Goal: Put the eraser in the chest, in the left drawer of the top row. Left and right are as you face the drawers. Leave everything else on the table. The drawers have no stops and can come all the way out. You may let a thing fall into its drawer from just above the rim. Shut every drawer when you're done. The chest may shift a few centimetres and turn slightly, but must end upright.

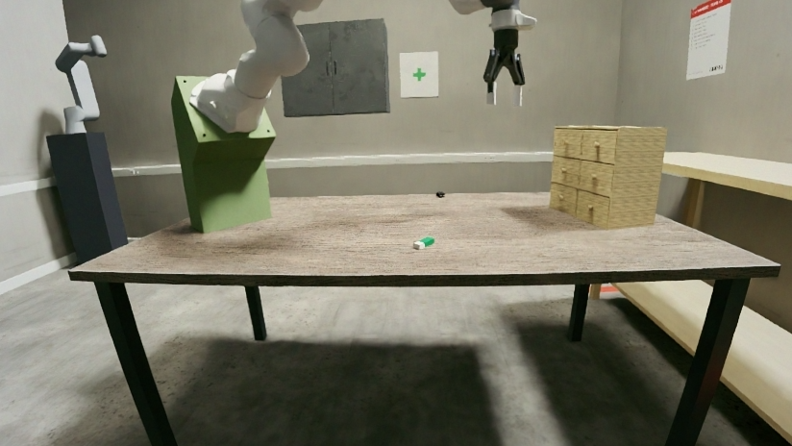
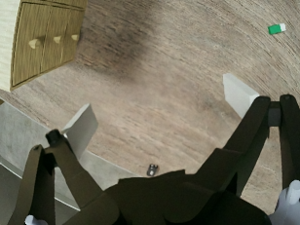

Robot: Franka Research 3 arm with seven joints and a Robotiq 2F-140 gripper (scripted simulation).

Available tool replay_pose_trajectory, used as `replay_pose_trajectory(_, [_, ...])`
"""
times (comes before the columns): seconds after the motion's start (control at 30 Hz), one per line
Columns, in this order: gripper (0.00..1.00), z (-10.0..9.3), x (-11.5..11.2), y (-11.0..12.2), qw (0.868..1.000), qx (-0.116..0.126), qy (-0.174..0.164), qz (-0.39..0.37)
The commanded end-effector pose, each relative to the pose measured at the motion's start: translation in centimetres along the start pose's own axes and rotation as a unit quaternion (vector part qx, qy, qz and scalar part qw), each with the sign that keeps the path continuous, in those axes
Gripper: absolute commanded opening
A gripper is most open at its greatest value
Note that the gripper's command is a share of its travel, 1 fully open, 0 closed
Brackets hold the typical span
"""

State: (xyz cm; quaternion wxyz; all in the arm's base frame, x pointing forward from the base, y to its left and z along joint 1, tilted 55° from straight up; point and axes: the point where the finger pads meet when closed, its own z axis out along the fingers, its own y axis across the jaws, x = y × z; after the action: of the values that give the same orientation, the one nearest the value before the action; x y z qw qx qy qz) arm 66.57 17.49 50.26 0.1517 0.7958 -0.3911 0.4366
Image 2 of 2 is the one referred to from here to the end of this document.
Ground light wooden chest of drawers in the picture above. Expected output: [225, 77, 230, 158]
[0, 0, 86, 92]

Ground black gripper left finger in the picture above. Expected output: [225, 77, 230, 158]
[7, 103, 127, 225]

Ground white and green eraser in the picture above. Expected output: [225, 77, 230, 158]
[268, 23, 286, 34]

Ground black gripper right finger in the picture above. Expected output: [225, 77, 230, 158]
[162, 73, 300, 225]

